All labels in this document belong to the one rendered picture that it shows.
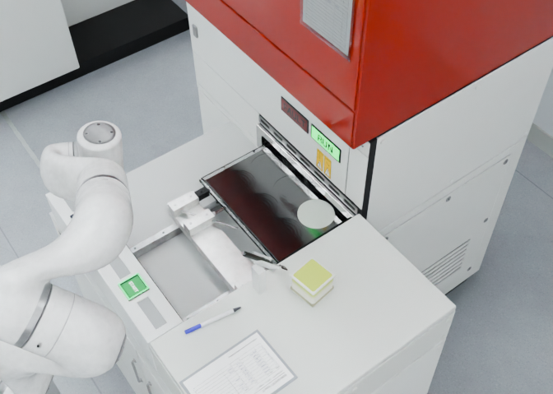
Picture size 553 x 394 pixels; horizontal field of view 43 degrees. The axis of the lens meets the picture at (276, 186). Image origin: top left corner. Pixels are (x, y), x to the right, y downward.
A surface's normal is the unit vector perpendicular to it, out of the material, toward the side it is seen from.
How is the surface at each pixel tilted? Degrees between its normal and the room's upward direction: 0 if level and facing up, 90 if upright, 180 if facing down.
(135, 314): 0
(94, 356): 62
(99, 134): 7
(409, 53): 90
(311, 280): 0
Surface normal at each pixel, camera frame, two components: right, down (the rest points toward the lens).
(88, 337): 0.46, -0.06
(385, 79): 0.59, 0.61
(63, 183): -0.50, 0.32
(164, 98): -0.01, -0.65
